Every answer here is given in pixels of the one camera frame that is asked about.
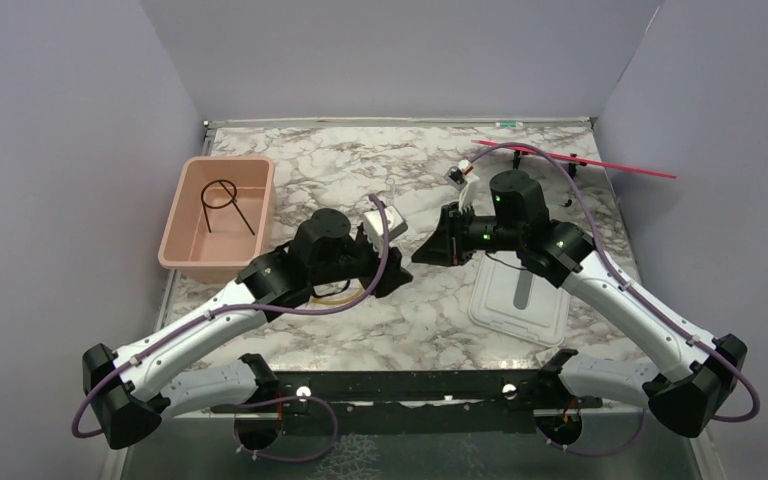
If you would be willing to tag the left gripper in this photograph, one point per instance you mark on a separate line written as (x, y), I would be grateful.
(393, 274)

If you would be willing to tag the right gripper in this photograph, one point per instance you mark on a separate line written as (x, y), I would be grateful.
(446, 246)

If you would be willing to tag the clear plastic lid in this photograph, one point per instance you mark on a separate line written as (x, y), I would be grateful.
(512, 301)

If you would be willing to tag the black wire ring stand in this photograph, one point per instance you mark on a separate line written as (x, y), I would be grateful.
(231, 191)

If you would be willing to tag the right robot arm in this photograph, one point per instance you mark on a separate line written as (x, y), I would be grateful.
(690, 372)

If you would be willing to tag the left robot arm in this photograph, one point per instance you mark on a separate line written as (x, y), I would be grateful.
(327, 267)

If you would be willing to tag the amber rubber tubing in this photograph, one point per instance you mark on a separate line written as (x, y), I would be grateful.
(335, 301)

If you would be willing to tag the red-edged glass shelf stand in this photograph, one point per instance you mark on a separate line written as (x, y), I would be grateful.
(570, 162)

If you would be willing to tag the pink plastic bin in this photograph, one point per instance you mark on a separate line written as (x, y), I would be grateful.
(213, 258)

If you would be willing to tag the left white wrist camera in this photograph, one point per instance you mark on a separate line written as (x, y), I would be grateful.
(374, 226)

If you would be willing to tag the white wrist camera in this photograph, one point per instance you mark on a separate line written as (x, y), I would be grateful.
(462, 177)
(374, 226)

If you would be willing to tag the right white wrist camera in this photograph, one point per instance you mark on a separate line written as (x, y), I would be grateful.
(462, 177)

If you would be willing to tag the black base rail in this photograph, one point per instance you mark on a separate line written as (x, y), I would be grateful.
(409, 402)

